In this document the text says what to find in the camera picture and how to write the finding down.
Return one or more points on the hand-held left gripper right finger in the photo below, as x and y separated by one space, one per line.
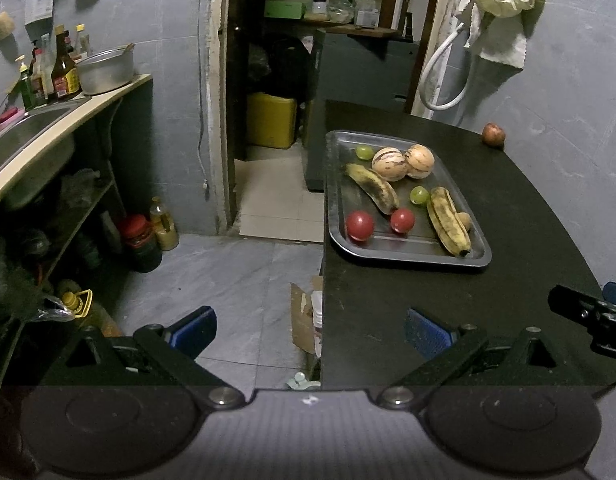
430 332

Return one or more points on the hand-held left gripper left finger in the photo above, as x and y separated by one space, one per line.
193 330

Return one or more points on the metal tray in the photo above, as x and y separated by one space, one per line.
417 246

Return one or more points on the spotted yellow banana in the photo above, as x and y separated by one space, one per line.
373 187
447 222

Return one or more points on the red tomato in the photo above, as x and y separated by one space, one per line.
360 225
402 220

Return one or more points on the green grape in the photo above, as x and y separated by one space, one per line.
365 151
419 195

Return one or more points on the striped pepino melon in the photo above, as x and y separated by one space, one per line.
388 163
419 161

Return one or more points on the red lid jar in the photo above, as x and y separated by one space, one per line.
138 240

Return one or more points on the cooking oil bottle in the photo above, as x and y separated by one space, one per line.
163 227

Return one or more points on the cardboard box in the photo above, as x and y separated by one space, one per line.
300 315

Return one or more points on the red apple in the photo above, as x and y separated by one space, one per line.
493 134

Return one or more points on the yellow jerrycan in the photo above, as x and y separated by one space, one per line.
270 120

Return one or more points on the kitchen counter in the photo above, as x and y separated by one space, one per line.
113 92

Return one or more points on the steel sink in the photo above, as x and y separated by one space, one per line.
23 130

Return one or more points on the dark grey cabinet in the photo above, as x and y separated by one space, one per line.
363 70

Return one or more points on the metal cooking pot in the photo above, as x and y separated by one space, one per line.
105 72

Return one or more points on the black bag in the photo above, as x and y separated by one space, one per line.
288 65

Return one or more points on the dark sauce bottle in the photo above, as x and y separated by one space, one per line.
65 72

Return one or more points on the green dish soap bottle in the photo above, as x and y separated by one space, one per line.
25 87

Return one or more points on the clear glass bottle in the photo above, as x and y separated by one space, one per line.
47 67

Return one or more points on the yellow cap bottle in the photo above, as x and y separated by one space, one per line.
82 40

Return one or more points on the small white box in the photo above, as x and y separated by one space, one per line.
368 17

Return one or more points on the green box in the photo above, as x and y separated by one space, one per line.
285 9

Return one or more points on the tan sponge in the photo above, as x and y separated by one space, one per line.
3 25

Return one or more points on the paper sheet on wall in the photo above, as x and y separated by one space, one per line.
38 5

